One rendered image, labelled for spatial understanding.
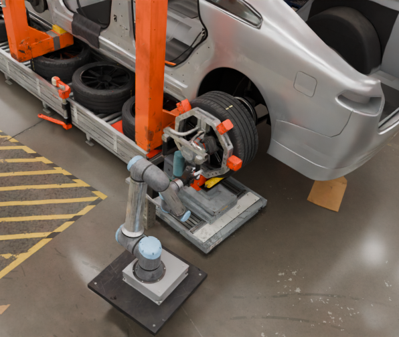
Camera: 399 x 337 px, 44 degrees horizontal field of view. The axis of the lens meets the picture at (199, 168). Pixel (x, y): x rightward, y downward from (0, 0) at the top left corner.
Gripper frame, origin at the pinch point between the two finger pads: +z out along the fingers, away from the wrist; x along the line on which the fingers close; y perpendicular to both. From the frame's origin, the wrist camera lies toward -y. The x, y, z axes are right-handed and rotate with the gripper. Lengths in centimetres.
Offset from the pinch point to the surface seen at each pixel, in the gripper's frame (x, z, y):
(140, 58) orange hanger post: -75, 10, -54
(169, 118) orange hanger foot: -67, 37, 8
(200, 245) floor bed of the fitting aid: 10, 0, 77
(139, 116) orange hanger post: -76, 10, -1
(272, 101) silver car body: 12, 62, -38
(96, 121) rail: -145, 18, 46
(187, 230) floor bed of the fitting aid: -7, 3, 75
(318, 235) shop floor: 71, 89, 83
